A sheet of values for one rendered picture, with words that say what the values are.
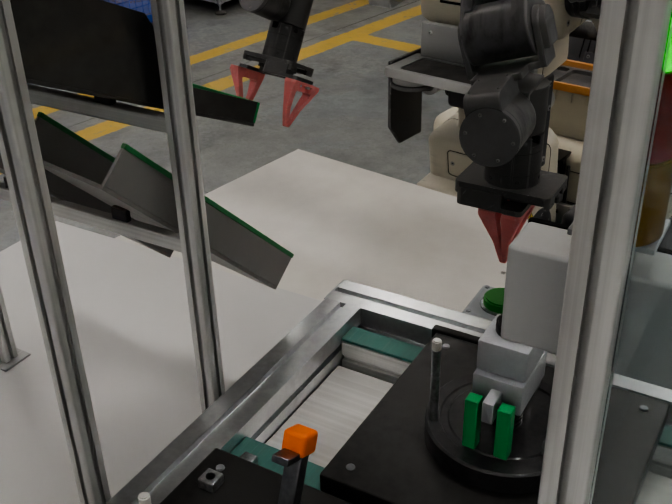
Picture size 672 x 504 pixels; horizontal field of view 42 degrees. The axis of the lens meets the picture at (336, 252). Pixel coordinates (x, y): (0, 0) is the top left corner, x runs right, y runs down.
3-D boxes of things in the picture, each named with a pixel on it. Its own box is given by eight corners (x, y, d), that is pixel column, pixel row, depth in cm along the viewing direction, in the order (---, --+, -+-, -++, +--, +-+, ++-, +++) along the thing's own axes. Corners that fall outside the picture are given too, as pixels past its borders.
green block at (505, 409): (497, 447, 74) (502, 401, 71) (511, 452, 73) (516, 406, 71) (492, 456, 73) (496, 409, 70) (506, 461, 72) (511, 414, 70)
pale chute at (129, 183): (196, 254, 104) (213, 220, 105) (276, 290, 97) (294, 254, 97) (15, 152, 81) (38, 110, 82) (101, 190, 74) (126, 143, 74)
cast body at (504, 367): (497, 361, 78) (503, 295, 75) (545, 375, 77) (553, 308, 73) (461, 415, 72) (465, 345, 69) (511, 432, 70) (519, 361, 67)
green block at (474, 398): (466, 437, 75) (470, 391, 72) (480, 441, 74) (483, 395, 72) (461, 445, 74) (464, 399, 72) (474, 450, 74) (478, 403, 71)
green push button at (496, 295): (490, 298, 101) (491, 283, 100) (523, 307, 99) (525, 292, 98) (477, 315, 98) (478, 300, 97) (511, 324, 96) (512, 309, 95)
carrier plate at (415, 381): (435, 346, 93) (436, 330, 92) (667, 418, 83) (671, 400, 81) (319, 491, 75) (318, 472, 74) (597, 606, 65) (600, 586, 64)
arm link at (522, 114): (551, -2, 82) (466, 16, 87) (518, 29, 73) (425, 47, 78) (574, 118, 87) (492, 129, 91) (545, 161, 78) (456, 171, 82)
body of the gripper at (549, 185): (547, 216, 87) (555, 147, 83) (452, 195, 91) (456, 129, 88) (567, 191, 92) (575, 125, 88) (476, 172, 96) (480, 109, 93)
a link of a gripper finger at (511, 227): (514, 280, 92) (522, 200, 87) (451, 264, 95) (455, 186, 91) (535, 252, 97) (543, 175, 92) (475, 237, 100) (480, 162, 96)
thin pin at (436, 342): (431, 414, 78) (434, 336, 73) (439, 417, 77) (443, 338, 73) (427, 419, 77) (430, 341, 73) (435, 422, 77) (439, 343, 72)
